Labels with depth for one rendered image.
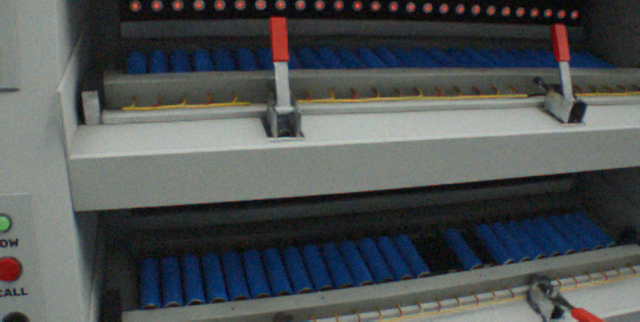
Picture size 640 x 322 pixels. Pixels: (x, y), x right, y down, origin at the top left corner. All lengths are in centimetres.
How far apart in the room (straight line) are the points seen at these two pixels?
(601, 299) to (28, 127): 56
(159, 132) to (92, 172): 6
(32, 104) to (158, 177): 10
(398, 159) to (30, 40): 28
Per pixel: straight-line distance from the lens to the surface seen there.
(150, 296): 53
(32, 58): 41
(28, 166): 42
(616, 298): 67
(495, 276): 59
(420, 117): 49
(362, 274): 56
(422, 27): 64
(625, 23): 76
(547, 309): 59
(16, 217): 43
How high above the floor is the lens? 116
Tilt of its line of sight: 10 degrees down
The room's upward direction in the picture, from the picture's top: straight up
